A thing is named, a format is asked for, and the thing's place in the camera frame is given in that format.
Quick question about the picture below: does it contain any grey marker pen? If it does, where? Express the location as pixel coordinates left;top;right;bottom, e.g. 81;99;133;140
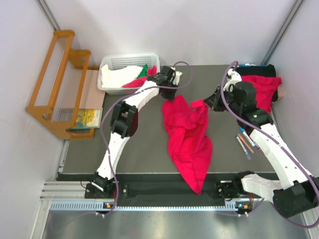
236;136;251;160

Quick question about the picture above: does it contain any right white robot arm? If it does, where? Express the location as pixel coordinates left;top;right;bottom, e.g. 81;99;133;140
204;66;319;219

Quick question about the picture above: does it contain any orange marker pen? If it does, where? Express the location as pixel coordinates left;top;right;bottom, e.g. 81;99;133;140
237;134;254;153

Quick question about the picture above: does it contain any green shirt in basket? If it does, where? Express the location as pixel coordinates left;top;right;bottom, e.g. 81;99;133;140
137;64;149;79

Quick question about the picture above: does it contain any red t-shirt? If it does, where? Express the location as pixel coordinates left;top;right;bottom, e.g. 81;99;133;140
241;75;282;113
162;95;213;195

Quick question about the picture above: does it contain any slotted cable duct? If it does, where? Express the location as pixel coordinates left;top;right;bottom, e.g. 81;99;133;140
50;201;251;212

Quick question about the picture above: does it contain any orange wooden rack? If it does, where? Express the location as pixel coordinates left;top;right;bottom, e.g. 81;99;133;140
25;30;99;140

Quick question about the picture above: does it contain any right arm's black gripper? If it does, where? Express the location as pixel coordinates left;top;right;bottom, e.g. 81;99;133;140
204;85;242;116

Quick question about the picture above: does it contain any white plastic basket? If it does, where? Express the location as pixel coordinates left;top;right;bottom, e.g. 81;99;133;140
97;53;160;95

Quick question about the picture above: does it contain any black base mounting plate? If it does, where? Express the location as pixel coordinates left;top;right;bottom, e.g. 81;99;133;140
85;180;250;206

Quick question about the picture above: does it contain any red t-shirt on stack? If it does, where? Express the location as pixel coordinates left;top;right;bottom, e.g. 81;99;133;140
241;75;282;113

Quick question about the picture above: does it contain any beige folded cloth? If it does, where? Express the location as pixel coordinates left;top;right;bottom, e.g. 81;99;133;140
277;85;285;101

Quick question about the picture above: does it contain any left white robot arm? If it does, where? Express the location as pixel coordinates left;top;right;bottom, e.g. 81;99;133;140
87;66;182;198

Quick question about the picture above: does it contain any white shirt in basket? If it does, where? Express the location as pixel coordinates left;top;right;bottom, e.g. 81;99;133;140
101;65;142;88

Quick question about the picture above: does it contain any blue folded cloth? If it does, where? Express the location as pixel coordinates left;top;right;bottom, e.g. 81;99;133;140
238;64;267;67

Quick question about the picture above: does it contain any red shirt in basket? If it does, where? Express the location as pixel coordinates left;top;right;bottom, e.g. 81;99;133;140
123;65;157;88

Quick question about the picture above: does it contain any blue marker pen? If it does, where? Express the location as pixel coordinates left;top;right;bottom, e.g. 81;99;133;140
239;127;256;147

